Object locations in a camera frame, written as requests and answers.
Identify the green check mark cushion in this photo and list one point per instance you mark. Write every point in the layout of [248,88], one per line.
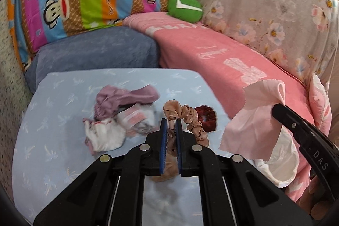
[187,10]

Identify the grey floral sheet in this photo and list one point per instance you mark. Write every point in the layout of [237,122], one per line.
[300,36]

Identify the blue grey cushion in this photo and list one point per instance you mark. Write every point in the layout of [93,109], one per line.
[116,47]

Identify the pink cloth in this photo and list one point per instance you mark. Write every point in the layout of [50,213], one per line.
[253,132]

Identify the beige dotted scrunchie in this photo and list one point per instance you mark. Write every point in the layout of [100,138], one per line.
[174,111]

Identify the pink white pillow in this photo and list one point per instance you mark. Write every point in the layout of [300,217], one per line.
[320,105]

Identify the white sock with red trim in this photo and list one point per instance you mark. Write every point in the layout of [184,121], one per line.
[102,136]

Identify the mauve purple garment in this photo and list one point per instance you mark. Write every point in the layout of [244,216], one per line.
[110,98]

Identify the dark red velvet scrunchie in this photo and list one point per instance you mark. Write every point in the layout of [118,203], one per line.
[207,116]

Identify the pink white wrapper pad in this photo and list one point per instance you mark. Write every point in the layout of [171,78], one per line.
[130,117]

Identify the pink bed blanket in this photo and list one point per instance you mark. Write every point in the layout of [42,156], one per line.
[226,65]

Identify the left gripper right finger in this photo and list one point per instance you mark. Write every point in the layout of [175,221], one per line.
[233,191]

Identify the light blue tablecloth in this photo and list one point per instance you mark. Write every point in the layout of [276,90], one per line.
[54,143]

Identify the right hand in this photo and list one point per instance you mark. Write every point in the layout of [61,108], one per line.
[313,200]

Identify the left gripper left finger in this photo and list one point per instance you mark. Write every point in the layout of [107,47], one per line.
[110,191]

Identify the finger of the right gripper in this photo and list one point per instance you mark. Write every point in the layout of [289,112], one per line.
[312,142]

